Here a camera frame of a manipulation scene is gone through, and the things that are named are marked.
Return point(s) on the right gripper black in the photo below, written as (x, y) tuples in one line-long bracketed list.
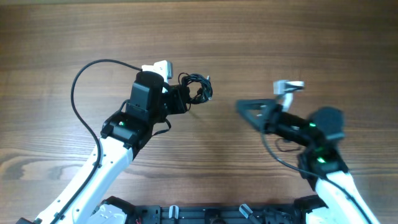
[(262, 123)]

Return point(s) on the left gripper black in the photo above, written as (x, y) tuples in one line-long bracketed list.
[(178, 93)]

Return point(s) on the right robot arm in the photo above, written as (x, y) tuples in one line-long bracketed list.
[(336, 198)]

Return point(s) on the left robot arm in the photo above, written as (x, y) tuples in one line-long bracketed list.
[(123, 135)]

